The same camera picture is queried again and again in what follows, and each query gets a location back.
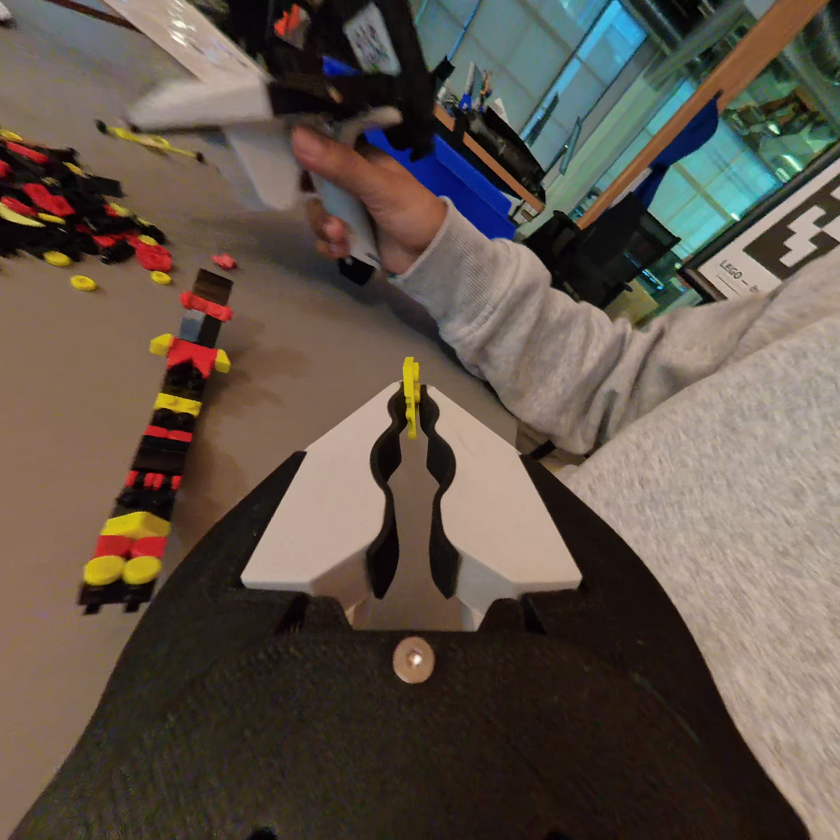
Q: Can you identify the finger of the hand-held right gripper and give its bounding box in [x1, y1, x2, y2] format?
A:
[222, 123, 304, 212]
[126, 71, 274, 133]

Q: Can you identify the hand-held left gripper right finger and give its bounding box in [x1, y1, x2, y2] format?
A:
[425, 386, 584, 631]

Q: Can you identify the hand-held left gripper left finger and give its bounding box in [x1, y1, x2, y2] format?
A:
[239, 382, 404, 624]

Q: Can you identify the pile of lego pieces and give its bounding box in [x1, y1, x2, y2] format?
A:
[0, 128, 175, 273]

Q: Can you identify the person's right forearm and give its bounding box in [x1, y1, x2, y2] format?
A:
[390, 199, 772, 458]

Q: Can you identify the long lego build strip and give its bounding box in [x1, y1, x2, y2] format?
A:
[77, 268, 236, 616]

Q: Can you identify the person's right hand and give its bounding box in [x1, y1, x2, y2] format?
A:
[290, 126, 449, 275]

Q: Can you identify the yellow stick with black ends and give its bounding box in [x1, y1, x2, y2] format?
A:
[96, 120, 206, 163]

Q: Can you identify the white instruction sheet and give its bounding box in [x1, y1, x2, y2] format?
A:
[101, 0, 266, 83]

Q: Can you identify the large blue plastic bin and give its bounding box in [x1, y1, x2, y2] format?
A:
[363, 126, 521, 242]

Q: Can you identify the black bundle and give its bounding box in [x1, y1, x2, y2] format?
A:
[469, 108, 547, 201]

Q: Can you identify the black office chair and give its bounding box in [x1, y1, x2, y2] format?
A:
[524, 193, 681, 311]

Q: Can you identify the blue cloth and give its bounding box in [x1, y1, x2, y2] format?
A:
[633, 95, 721, 207]

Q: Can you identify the white printed sign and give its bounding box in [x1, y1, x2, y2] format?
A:
[697, 177, 840, 298]

